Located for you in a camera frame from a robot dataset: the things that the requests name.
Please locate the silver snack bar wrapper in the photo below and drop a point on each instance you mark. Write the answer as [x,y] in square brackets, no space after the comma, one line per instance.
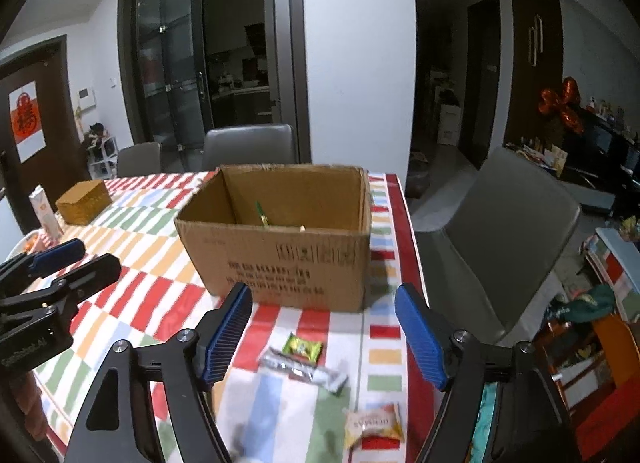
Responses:
[300,370]

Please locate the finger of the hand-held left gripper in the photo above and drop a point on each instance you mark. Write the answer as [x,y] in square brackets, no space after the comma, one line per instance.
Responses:
[85,280]
[55,255]

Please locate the silver refrigerator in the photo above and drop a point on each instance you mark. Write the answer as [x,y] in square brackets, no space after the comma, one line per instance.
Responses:
[276,43]

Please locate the small white shelf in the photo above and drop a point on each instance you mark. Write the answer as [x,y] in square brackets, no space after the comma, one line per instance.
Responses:
[101,153]

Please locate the red foil balloon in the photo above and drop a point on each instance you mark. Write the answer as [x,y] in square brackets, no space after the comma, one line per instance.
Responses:
[562,105]

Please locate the dark brown door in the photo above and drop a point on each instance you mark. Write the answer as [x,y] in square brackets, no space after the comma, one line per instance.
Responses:
[32,143]

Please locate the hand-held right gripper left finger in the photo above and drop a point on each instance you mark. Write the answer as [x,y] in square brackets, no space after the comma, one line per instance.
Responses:
[227,335]

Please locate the small green snack packet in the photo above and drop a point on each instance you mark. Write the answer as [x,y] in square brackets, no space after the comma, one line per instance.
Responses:
[302,348]

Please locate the woven wicker box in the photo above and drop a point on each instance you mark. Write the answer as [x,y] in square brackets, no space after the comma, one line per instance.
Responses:
[82,203]

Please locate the striped colourful tablecloth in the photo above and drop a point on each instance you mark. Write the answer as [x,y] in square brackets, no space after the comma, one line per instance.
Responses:
[140,263]

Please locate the pale yellow snack packet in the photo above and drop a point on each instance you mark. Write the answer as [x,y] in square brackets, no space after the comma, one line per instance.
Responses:
[372,425]

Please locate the brown cardboard box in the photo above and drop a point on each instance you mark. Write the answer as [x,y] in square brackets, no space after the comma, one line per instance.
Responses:
[285,263]

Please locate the white orange drink carton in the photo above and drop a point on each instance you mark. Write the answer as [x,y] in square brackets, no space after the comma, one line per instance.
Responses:
[45,213]

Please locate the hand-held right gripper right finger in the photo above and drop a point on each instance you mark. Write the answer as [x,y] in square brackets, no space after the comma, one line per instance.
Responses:
[420,338]

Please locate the green cloth bag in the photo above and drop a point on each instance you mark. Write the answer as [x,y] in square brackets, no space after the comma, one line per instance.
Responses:
[582,305]

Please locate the sliding glass door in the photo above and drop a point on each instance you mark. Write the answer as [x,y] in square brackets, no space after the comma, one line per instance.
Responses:
[165,68]

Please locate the white plastic fruit basket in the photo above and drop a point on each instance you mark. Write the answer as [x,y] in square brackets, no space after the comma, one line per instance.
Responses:
[37,243]

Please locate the green lollipop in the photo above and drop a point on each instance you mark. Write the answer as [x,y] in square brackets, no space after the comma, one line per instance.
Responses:
[262,214]

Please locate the grey dining chair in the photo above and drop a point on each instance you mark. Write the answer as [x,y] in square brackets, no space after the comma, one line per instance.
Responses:
[139,160]
[247,145]
[500,248]

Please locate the white wall intercom panel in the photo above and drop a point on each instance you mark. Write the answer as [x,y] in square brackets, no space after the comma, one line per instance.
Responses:
[86,96]

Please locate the red white door poster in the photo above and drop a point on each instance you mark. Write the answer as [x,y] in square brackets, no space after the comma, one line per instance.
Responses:
[27,120]

